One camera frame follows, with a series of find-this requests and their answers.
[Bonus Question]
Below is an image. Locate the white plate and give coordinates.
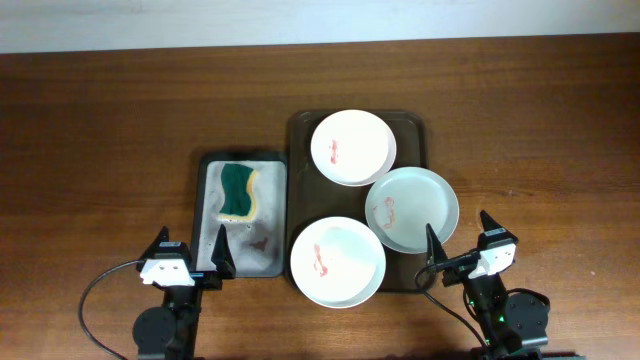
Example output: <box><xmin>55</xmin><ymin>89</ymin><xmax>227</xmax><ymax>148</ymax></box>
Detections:
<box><xmin>310</xmin><ymin>110</ymin><xmax>397</xmax><ymax>187</ymax></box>
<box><xmin>290</xmin><ymin>217</ymin><xmax>386</xmax><ymax>309</ymax></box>

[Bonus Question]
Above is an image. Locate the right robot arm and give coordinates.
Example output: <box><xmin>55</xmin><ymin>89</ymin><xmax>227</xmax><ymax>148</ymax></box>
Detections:
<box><xmin>418</xmin><ymin>210</ymin><xmax>550</xmax><ymax>359</ymax></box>

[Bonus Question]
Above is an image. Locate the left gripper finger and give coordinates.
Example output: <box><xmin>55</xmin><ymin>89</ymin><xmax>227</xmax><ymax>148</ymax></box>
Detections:
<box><xmin>211</xmin><ymin>225</ymin><xmax>236</xmax><ymax>279</ymax></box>
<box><xmin>136</xmin><ymin>226</ymin><xmax>169</xmax><ymax>272</ymax></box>

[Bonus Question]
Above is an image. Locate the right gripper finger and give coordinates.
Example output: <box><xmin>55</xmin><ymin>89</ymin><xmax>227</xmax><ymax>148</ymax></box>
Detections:
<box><xmin>426</xmin><ymin>223</ymin><xmax>448</xmax><ymax>265</ymax></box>
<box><xmin>479</xmin><ymin>210</ymin><xmax>519</xmax><ymax>245</ymax></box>

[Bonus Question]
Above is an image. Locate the small black soapy tray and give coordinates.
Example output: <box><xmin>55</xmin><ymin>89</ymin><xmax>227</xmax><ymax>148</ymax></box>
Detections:
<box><xmin>192</xmin><ymin>151</ymin><xmax>287</xmax><ymax>277</ymax></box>

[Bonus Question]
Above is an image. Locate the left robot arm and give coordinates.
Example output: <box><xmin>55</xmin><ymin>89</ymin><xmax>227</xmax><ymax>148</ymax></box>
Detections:
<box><xmin>132</xmin><ymin>226</ymin><xmax>236</xmax><ymax>359</ymax></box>

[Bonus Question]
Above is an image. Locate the pale grey-blue plate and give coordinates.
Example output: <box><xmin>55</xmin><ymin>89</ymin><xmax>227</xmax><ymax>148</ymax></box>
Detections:
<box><xmin>365</xmin><ymin>167</ymin><xmax>459</xmax><ymax>254</ymax></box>

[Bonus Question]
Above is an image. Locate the green and yellow sponge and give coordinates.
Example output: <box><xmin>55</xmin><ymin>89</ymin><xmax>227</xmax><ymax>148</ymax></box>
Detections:
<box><xmin>219</xmin><ymin>163</ymin><xmax>258</xmax><ymax>222</ymax></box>

